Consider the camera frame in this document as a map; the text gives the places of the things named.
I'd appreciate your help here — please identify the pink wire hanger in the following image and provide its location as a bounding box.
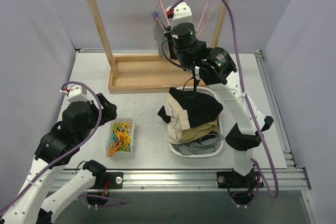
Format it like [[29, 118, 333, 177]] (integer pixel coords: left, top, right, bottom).
[[153, 0, 170, 32], [196, 0, 217, 38]]

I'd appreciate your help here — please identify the grey underwear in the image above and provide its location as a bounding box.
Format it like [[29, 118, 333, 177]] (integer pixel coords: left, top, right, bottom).
[[153, 22, 166, 59]]

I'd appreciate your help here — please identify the purple clothespin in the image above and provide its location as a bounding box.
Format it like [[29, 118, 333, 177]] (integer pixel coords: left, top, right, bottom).
[[151, 10, 160, 21]]

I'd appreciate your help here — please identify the black and cream underwear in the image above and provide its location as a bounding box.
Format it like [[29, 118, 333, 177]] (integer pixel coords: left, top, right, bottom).
[[158, 88, 223, 130]]

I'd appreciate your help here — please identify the olive and cream underwear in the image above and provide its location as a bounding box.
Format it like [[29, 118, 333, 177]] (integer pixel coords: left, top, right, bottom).
[[167, 119, 218, 145]]

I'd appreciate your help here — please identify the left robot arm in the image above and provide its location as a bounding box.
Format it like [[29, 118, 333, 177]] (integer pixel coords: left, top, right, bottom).
[[1, 93, 117, 223]]

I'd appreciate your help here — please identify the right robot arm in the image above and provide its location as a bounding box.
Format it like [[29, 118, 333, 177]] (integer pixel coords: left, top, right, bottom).
[[166, 23, 274, 187]]

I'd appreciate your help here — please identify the white clothespin box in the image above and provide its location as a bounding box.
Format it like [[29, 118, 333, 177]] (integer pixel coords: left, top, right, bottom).
[[105, 118, 135, 159]]

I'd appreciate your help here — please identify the wooden clothes rack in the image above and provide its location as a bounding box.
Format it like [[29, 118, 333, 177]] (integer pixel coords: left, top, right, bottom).
[[87, 0, 228, 93]]

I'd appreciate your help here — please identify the striped garment in basket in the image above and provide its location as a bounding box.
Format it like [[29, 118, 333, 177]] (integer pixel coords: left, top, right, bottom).
[[173, 133, 224, 156]]

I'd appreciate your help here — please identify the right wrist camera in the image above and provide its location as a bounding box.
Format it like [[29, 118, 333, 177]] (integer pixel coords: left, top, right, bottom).
[[166, 2, 192, 28]]

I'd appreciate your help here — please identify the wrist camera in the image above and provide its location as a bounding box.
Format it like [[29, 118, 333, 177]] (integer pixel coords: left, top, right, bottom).
[[60, 85, 88, 103], [166, 2, 192, 28]]

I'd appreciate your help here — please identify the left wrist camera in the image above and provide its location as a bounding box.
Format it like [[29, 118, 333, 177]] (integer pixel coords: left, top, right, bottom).
[[60, 85, 88, 103]]

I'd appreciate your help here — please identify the aluminium front rail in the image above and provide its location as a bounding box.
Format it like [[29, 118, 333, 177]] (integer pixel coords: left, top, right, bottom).
[[28, 167, 310, 193]]

